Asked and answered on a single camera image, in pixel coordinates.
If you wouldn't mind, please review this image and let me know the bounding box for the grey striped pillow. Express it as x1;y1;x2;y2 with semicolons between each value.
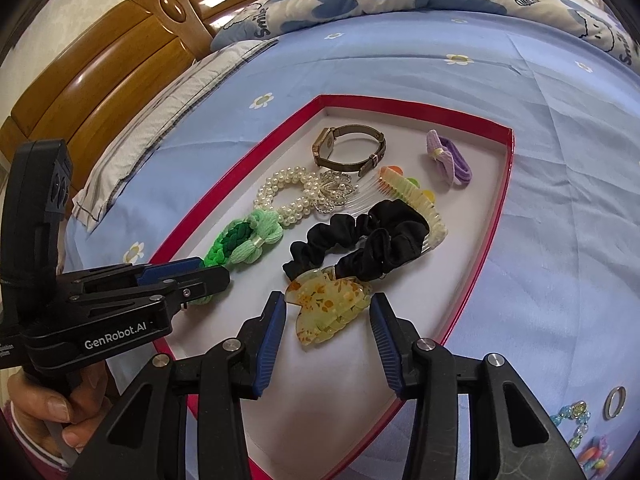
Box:
72;39;276;234

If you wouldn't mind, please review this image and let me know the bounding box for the person's left hand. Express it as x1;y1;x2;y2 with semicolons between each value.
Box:
7;360;109;456

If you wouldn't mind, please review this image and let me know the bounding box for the black scrunchie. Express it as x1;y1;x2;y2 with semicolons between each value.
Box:
282;199;431;284

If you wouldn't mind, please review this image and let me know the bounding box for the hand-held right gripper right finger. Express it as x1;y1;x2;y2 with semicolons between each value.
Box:
369;291;591;480

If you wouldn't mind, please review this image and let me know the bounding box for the gold wristwatch with dark strap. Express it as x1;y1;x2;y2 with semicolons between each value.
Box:
312;126;387;177

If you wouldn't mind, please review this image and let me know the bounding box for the silver ring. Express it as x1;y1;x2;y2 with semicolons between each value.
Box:
602;386;627;421

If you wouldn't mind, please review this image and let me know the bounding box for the pale yellow hair comb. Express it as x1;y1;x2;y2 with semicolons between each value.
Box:
356;164;449;252

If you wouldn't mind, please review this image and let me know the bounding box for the blue flowered bed sheet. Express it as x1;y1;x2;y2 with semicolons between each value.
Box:
65;2;640;480

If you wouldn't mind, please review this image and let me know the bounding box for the wooden headboard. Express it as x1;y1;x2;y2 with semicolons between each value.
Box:
0;0;297;172

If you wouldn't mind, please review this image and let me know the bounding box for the blue glass bead bracelet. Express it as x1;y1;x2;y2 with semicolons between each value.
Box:
550;400;592;449

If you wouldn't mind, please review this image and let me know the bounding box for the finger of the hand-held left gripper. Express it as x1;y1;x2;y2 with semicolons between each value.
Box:
74;265;232;312
65;256;207;289

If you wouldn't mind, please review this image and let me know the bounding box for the shallow red cardboard box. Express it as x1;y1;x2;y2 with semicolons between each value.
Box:
150;94;515;480

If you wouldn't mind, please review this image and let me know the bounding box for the colourful chunky bead bracelet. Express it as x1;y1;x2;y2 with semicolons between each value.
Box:
575;435;616;474

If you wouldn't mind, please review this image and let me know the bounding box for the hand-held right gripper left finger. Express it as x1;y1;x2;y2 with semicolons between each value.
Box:
67;291;288;480

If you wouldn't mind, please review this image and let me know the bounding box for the white pearl bracelet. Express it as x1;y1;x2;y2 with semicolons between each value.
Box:
255;166;359;229

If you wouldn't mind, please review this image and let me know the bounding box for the person's left forearm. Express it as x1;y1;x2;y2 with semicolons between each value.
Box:
0;402;71;471

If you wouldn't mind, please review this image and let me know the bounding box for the purple bow hair tie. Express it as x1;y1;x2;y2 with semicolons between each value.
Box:
426;129;474;186

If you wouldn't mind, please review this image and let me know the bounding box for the green braided hair tie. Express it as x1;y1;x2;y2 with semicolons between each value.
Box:
202;209;285;269

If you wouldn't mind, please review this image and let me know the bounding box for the yellow floral claw clip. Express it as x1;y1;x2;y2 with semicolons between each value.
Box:
285;267;374;346

